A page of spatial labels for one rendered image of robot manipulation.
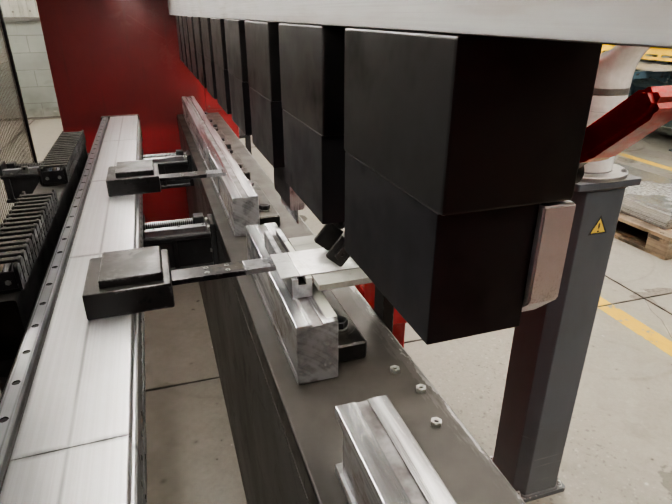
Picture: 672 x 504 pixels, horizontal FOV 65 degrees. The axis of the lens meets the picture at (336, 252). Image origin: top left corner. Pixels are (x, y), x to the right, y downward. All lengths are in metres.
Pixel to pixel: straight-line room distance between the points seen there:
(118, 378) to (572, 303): 1.12
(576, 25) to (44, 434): 0.54
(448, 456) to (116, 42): 2.53
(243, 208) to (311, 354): 0.57
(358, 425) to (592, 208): 0.94
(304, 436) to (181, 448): 1.32
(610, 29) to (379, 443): 0.44
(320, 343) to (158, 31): 2.32
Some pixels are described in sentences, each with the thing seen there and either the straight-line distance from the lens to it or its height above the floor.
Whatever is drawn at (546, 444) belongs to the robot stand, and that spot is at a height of 0.21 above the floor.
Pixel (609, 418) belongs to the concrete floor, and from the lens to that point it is 2.25.
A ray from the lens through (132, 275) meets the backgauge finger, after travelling 0.74.
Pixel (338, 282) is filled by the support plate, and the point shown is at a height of 1.00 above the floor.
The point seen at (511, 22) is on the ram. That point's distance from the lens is 0.22.
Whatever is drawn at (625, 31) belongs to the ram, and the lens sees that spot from 0.18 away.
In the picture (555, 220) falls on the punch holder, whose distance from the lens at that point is 0.32.
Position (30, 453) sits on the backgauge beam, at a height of 0.98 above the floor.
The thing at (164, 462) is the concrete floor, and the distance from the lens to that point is 1.96.
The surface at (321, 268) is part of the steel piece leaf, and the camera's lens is 0.79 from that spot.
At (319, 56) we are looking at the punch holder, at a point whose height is 1.32.
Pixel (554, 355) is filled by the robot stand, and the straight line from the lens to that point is 1.52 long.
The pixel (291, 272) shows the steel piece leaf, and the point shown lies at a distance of 0.78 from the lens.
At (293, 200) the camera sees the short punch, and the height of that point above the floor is 1.12.
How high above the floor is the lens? 1.35
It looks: 24 degrees down
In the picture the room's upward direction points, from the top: straight up
